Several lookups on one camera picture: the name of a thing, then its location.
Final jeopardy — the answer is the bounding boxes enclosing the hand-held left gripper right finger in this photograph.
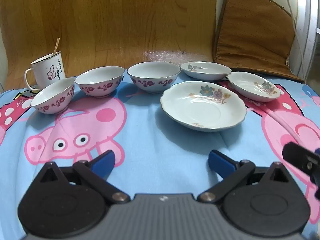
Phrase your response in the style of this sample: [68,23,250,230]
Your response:
[198,149,291,204]

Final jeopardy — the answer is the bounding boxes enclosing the brown seat cushion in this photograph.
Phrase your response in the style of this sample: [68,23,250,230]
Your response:
[213,0,305,83]

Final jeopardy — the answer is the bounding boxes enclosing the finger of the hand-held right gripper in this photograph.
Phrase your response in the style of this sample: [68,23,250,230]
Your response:
[282,142,320,201]

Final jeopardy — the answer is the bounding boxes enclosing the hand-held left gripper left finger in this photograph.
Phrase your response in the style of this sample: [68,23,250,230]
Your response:
[34,149,131,204]

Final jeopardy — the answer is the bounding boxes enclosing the blue cartoon pig blanket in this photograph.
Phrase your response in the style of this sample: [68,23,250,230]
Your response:
[0,74,320,240]

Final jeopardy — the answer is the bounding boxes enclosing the small floral white plate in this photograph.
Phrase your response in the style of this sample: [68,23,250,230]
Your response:
[180,61,233,81]
[227,71,281,103]

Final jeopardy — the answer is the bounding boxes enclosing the small red-flowered white bowl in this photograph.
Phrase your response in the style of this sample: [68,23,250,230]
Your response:
[31,77,76,115]

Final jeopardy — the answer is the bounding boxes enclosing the large floral white plate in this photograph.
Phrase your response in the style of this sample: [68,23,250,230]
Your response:
[160,81,248,132]

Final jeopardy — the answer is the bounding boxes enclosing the large red-flowered white bowl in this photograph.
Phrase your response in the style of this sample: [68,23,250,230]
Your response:
[127,61,182,94]

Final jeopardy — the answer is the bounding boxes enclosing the white thumbs-up mug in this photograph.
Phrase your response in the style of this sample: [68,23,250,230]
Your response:
[24,51,66,92]

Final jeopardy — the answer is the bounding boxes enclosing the white cabinet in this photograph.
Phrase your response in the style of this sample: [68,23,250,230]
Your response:
[292,0,320,85]

